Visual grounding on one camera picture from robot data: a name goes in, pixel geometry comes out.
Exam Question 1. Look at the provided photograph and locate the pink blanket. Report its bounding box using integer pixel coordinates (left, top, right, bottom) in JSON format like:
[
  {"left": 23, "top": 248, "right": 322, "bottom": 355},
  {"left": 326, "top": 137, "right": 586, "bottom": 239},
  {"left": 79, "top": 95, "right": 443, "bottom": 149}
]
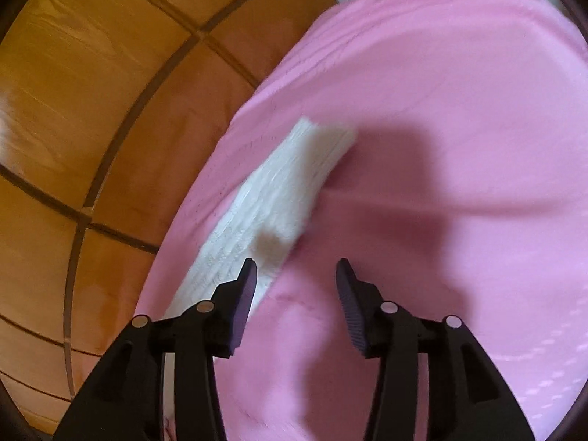
[{"left": 135, "top": 0, "right": 588, "bottom": 441}]

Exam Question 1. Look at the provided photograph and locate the wooden panelled headboard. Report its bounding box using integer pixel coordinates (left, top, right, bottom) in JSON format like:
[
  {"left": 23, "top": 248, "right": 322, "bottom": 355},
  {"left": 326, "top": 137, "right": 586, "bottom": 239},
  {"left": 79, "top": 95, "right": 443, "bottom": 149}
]
[{"left": 0, "top": 0, "right": 341, "bottom": 433}]

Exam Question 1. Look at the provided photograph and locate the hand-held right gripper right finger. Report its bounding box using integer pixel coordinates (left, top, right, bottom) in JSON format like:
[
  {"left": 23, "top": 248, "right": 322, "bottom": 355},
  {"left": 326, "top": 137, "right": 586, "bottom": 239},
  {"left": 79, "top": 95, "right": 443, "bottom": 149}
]
[{"left": 335, "top": 258, "right": 536, "bottom": 441}]

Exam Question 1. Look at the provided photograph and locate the white knitted sweater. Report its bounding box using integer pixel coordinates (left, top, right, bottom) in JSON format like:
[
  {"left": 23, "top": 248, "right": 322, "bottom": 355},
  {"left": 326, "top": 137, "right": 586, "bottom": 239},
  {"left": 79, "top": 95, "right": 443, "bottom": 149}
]
[{"left": 162, "top": 117, "right": 359, "bottom": 423}]

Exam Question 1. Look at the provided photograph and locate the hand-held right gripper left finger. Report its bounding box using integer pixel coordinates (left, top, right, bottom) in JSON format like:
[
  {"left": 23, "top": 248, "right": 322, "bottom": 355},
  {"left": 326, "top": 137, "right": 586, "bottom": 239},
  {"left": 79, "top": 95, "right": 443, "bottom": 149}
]
[{"left": 53, "top": 258, "right": 257, "bottom": 441}]

